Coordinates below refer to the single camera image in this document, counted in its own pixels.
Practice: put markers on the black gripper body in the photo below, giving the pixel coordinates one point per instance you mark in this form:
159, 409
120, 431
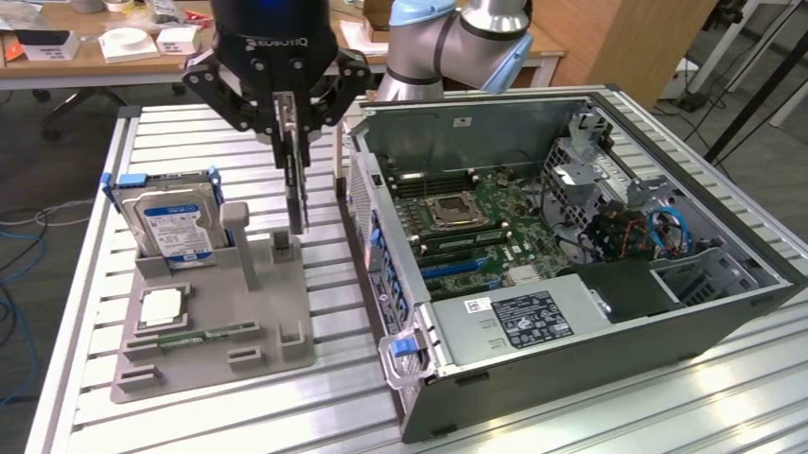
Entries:
271, 38

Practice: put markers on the black graphics card metal bracket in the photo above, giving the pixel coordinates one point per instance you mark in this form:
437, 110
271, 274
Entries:
295, 198

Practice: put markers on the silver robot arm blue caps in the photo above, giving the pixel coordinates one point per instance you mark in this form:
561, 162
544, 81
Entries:
429, 52

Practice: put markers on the white paper stack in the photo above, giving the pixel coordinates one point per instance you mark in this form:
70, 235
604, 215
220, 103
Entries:
362, 40

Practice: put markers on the small white labelled box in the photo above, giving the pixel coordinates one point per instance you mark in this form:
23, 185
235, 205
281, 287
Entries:
178, 41

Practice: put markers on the cardboard box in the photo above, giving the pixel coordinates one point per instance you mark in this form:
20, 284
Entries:
375, 12

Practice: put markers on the clear plastic bag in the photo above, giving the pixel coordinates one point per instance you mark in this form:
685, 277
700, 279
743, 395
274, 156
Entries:
170, 12

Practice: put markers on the beige case latch bar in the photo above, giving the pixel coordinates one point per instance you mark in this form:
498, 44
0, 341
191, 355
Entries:
339, 142

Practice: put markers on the black office chair base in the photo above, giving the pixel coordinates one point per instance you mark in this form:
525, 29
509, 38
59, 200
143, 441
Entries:
70, 109

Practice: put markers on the grey cup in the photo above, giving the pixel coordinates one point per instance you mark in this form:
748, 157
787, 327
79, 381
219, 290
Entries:
86, 5

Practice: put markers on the white box black lid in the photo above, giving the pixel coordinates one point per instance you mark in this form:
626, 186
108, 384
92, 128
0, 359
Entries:
47, 45

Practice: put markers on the orange box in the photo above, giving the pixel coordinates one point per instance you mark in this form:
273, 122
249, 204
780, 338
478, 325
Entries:
12, 49

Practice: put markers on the hard disk blue rails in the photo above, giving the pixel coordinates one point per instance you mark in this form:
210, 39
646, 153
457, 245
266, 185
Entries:
176, 232

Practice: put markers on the metal CPU socket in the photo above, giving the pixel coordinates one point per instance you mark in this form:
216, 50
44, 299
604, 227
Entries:
452, 210

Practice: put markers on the RAM stick white label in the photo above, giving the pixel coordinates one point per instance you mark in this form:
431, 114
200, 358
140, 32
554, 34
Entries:
470, 239

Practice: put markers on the green motherboard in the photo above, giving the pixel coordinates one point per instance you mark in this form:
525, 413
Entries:
530, 222

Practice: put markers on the perforated metal disk bay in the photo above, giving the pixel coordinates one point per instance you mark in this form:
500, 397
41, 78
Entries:
574, 189

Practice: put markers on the wooden cabinet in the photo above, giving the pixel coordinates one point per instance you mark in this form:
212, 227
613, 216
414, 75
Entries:
630, 42

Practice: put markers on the blue expansion slot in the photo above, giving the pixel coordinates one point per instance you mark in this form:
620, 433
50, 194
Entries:
452, 270

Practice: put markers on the silver CPU chip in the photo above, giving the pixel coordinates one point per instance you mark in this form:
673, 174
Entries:
160, 307

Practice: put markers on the silver chipset heatsink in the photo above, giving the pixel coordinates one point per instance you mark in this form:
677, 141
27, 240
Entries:
522, 275

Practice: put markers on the black power brick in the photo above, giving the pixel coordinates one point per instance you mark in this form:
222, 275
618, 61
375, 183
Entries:
695, 101

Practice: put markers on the green RAM stick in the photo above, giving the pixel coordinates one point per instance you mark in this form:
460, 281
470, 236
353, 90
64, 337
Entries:
190, 338

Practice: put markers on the blue case release tab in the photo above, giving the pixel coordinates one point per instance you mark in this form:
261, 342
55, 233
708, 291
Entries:
403, 347

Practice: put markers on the grey power supply black label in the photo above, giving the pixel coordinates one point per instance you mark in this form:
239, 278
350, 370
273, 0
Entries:
468, 340

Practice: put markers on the grey parts rack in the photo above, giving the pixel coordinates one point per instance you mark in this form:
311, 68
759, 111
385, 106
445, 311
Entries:
208, 369

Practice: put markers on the black stand pole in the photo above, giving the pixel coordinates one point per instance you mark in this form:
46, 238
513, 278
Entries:
757, 94

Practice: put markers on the open black PC case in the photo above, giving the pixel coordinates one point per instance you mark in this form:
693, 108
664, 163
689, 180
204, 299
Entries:
630, 378

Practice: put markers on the wooden desk white frame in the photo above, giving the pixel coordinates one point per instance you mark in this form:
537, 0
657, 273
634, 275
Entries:
63, 66

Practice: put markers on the white table leg frame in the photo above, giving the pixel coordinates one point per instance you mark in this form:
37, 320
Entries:
713, 56

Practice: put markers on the grey disk bay bracket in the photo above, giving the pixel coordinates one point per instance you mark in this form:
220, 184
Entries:
707, 274

